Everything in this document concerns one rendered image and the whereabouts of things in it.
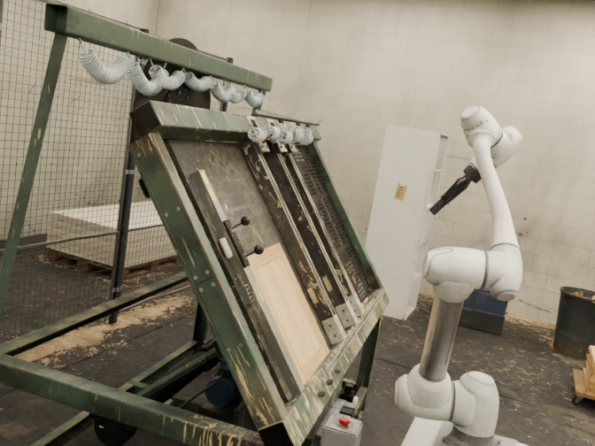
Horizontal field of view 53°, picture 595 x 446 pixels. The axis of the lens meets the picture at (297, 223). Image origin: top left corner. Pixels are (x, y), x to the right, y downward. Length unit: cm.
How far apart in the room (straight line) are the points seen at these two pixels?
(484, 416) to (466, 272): 65
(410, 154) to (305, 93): 239
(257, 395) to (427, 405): 66
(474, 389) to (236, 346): 91
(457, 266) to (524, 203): 575
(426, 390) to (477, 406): 21
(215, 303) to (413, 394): 83
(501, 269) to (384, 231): 455
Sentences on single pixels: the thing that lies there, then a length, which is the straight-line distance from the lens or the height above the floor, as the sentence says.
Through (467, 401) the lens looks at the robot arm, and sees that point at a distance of 243.
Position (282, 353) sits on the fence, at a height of 104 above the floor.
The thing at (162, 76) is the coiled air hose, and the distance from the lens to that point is 293.
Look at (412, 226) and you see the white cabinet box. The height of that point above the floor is 104.
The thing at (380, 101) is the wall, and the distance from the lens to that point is 803.
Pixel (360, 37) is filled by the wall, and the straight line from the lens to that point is 822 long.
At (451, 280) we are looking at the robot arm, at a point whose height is 148.
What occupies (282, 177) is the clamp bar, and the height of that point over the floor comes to 162.
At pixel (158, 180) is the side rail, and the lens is 216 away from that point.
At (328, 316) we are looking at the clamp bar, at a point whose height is 102.
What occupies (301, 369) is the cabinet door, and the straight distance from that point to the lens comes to 252.
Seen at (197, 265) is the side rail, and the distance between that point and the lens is 213.
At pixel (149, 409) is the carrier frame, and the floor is 79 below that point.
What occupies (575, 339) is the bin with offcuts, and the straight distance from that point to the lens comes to 687.
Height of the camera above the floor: 191
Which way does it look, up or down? 9 degrees down
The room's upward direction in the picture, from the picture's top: 9 degrees clockwise
